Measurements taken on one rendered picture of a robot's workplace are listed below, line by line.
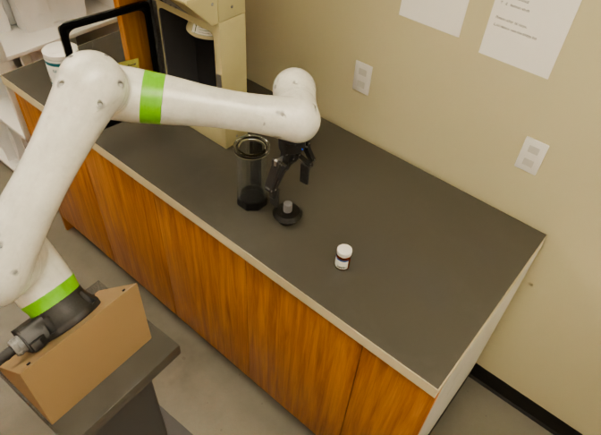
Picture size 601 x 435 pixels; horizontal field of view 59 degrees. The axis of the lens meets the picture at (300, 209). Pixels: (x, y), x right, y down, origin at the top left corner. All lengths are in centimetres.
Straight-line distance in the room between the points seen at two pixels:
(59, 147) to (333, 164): 107
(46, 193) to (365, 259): 90
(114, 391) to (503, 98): 133
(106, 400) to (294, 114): 79
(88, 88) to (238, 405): 163
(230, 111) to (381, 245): 68
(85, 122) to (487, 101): 117
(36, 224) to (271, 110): 53
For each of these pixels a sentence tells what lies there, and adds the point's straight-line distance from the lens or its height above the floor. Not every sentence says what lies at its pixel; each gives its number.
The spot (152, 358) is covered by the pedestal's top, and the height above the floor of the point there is 94.
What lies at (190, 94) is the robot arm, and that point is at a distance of 120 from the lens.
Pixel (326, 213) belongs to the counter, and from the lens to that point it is 169.
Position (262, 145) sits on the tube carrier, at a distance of 161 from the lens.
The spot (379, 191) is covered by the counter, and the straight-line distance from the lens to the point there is 180.
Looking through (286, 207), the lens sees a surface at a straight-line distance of 161.
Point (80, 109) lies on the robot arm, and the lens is 104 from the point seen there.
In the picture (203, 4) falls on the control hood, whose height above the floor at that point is 149.
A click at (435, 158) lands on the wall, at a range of 192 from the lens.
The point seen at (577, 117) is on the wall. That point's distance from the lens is 166.
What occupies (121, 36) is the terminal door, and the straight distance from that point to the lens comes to 189.
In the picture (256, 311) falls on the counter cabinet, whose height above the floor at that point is 61.
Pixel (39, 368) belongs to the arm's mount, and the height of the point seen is 114.
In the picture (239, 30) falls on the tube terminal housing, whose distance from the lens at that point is 175.
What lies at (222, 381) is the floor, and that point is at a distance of 240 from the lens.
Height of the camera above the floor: 213
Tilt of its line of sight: 45 degrees down
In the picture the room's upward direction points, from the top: 4 degrees clockwise
